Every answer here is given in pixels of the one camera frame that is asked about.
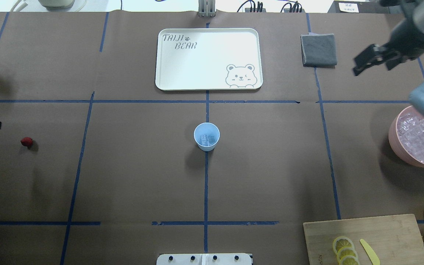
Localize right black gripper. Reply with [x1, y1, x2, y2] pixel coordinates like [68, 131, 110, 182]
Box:
[352, 15, 424, 77]

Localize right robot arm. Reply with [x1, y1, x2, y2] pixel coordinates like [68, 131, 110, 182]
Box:
[352, 0, 424, 116]

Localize clear ice cubes pile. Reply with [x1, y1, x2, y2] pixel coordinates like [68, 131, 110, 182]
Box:
[397, 112, 424, 164]

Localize light blue plastic cup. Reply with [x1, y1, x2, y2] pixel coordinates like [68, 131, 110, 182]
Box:
[193, 122, 220, 152]

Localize red strawberry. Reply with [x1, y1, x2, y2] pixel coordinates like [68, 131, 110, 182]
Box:
[20, 137, 34, 149]

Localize black box with label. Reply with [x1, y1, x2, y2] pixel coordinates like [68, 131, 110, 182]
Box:
[327, 0, 369, 13]

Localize grey folded cloth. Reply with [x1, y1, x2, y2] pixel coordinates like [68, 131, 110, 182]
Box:
[300, 32, 337, 67]

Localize pink bowl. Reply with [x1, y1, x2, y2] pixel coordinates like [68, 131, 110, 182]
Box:
[388, 106, 424, 168]

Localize bamboo cutting board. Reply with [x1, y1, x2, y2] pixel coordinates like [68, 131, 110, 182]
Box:
[303, 214, 424, 265]

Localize white bear serving tray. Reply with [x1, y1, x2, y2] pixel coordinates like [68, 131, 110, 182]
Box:
[155, 28, 264, 92]

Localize lemon slices row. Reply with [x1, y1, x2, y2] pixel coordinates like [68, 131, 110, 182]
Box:
[332, 236, 360, 265]

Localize yellow plastic knife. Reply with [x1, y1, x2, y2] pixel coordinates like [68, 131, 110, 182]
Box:
[360, 238, 381, 265]

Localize aluminium frame post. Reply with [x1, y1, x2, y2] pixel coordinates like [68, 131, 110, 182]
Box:
[198, 0, 216, 17]

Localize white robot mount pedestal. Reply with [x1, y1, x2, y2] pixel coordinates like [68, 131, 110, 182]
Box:
[156, 253, 254, 265]

